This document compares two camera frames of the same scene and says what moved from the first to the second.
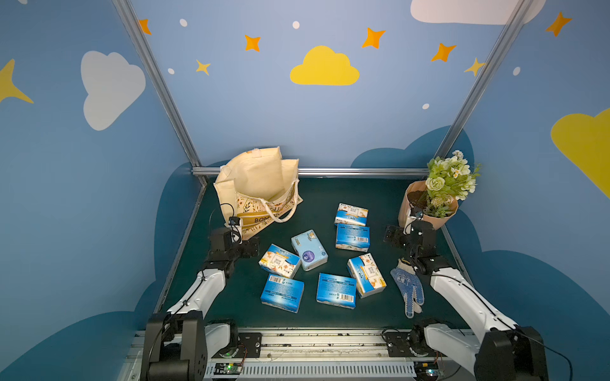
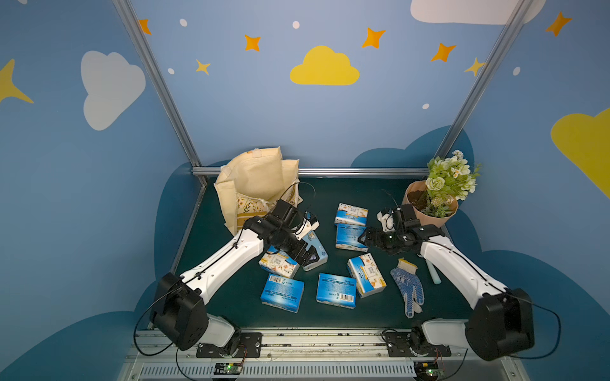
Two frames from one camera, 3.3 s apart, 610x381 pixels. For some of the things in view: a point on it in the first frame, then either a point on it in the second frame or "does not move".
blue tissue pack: [283, 293] does not move
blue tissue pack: [337, 290] does not move
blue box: [351, 215] does not move
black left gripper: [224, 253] → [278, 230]
